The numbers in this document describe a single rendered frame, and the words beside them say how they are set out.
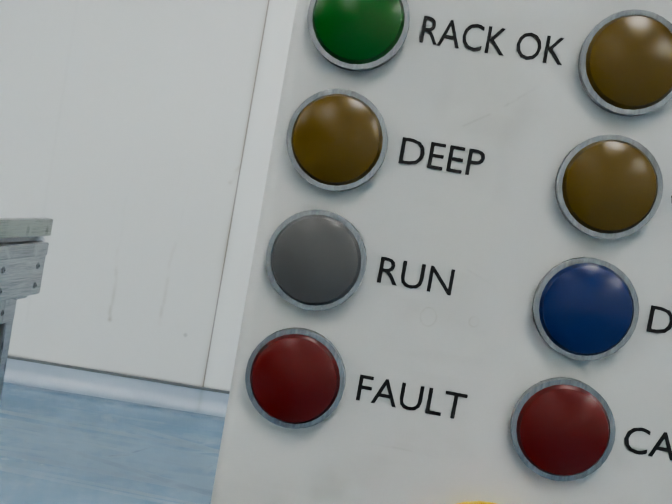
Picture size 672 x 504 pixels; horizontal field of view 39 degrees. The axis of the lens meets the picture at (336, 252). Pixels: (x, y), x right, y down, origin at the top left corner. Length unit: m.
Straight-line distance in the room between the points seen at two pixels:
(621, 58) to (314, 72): 0.09
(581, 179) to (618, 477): 0.09
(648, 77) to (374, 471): 0.14
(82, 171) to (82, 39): 0.54
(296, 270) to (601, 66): 0.10
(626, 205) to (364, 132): 0.08
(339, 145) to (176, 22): 3.85
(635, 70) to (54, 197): 3.91
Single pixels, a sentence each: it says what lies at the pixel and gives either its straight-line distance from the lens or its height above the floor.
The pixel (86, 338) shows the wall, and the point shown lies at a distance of 4.17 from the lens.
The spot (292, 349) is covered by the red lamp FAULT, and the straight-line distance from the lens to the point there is 0.28.
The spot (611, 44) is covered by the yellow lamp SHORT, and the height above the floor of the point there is 1.03.
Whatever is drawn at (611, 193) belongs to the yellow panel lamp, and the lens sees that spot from 0.28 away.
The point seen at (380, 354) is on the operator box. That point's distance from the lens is 0.29.
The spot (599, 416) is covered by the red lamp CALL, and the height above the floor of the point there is 0.93.
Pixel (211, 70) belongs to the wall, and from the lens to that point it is 4.08.
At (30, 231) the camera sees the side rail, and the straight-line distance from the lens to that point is 1.78.
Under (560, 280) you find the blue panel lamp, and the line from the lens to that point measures 0.28.
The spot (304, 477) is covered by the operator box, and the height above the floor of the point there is 0.89.
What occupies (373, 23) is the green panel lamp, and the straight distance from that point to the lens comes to 0.28.
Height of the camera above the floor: 0.98
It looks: 3 degrees down
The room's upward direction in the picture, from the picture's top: 10 degrees clockwise
